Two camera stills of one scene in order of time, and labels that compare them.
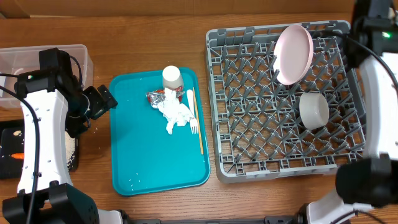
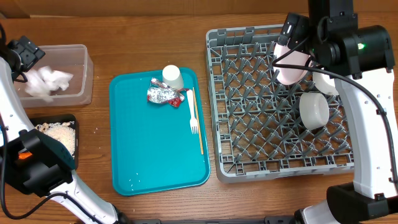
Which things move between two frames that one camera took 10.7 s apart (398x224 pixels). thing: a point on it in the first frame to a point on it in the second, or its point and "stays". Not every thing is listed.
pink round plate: x=293 y=54 stays
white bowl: x=314 y=109 stays
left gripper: x=100 y=104 to x=28 y=51
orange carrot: x=18 y=155 stays
